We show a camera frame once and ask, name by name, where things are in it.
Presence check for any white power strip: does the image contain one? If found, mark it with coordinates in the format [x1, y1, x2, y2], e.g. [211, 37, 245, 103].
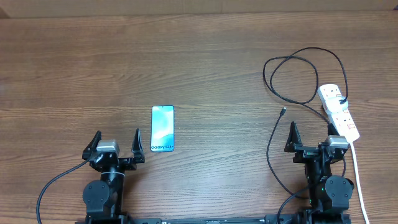
[317, 84, 360, 144]

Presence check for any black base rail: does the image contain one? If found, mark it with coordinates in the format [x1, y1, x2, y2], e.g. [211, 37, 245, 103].
[74, 214, 352, 224]

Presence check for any white USB charger plug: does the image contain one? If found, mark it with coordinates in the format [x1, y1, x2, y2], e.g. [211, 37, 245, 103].
[325, 96, 348, 114]

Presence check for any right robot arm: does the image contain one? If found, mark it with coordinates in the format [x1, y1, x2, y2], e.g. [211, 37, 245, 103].
[277, 121, 354, 223]

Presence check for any Samsung Galaxy smartphone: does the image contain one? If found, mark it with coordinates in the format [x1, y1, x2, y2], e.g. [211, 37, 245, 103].
[150, 105, 175, 152]

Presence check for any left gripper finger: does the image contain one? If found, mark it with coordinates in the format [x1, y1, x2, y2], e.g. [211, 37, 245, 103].
[131, 129, 145, 164]
[82, 131, 102, 160]

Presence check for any white power strip cord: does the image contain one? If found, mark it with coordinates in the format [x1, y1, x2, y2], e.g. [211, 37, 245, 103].
[349, 142, 370, 224]

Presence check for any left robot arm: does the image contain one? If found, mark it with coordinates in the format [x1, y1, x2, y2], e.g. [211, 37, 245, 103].
[82, 129, 145, 223]

